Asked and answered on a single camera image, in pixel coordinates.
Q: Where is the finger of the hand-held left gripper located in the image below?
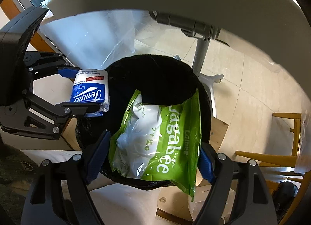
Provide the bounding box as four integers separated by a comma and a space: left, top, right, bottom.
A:
23, 51, 80, 80
5, 91, 102, 141

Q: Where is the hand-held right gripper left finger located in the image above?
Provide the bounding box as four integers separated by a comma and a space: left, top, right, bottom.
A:
22, 130, 112, 225

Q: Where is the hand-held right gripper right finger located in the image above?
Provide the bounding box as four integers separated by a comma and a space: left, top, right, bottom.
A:
194, 142, 277, 225

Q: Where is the blue white tissue packet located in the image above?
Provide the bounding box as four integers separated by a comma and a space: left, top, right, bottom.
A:
69, 69, 111, 118

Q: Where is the green snack bag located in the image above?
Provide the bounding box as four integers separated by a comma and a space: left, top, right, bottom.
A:
108, 89, 203, 202

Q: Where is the black trash bin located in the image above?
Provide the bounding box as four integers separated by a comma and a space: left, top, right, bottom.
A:
76, 54, 212, 190

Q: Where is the white cushion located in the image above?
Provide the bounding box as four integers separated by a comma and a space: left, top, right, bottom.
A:
21, 149, 162, 225

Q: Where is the translucent plastic bag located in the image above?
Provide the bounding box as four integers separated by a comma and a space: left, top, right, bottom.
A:
39, 10, 136, 75

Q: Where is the wooden chair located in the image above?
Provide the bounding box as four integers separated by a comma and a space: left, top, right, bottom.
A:
234, 112, 304, 191

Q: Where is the dark patterned rug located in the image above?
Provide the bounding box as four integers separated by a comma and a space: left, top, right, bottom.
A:
0, 142, 37, 225

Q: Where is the grey table leg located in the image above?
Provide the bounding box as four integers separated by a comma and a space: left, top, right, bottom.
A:
149, 11, 224, 118

